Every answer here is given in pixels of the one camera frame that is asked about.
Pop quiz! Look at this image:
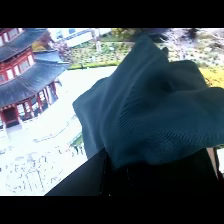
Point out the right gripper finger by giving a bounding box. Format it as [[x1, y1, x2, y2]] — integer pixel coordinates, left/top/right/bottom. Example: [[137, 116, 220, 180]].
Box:
[[45, 148, 110, 196]]

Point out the black garment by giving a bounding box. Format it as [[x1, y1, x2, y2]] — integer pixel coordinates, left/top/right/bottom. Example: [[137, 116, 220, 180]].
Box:
[[72, 32, 224, 196]]

